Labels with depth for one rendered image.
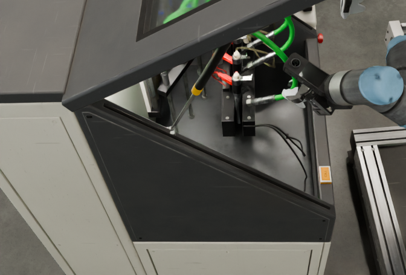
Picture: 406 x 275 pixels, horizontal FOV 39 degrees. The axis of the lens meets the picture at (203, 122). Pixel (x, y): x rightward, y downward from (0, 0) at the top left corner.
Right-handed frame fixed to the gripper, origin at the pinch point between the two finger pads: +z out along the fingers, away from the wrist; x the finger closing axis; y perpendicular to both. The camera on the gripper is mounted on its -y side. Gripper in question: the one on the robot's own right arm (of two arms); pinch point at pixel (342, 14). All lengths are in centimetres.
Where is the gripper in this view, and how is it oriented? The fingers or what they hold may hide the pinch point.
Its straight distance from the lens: 161.5
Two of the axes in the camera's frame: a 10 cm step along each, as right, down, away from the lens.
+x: 0.4, -8.1, 5.8
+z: 0.8, 5.8, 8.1
